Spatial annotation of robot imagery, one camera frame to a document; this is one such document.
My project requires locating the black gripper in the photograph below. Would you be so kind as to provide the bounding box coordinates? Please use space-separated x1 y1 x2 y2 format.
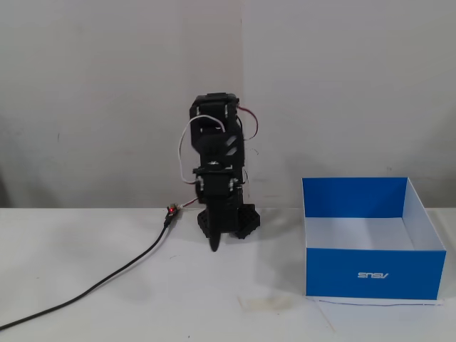
193 164 245 254

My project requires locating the blue and white cardboard box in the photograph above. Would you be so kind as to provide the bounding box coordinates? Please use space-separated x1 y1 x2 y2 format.
301 177 447 301

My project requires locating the thin white red wire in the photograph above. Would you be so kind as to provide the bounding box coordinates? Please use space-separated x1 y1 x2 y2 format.
177 197 201 211

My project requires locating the white servo wire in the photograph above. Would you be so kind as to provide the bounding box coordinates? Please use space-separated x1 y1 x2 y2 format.
176 114 229 187

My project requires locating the red servo wire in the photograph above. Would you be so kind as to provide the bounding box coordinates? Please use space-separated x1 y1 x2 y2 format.
236 104 261 143

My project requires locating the black power cable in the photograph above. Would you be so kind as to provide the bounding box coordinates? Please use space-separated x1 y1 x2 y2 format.
0 213 172 331

